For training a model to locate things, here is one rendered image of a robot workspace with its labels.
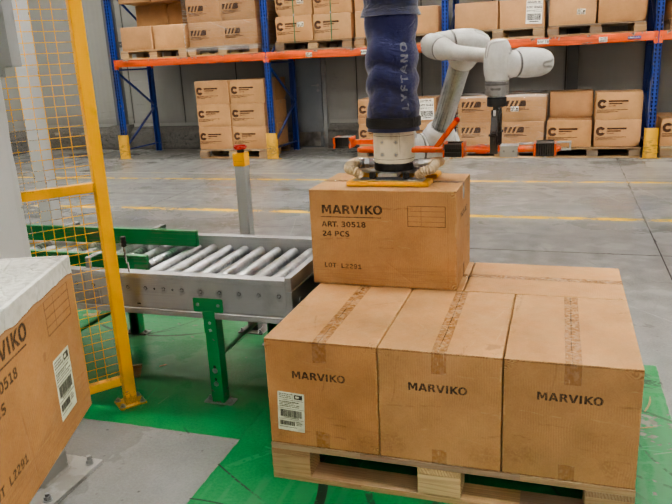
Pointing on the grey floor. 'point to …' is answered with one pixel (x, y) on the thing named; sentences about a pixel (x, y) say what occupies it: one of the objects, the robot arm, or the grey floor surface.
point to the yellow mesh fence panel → (95, 201)
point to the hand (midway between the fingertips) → (495, 148)
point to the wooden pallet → (428, 479)
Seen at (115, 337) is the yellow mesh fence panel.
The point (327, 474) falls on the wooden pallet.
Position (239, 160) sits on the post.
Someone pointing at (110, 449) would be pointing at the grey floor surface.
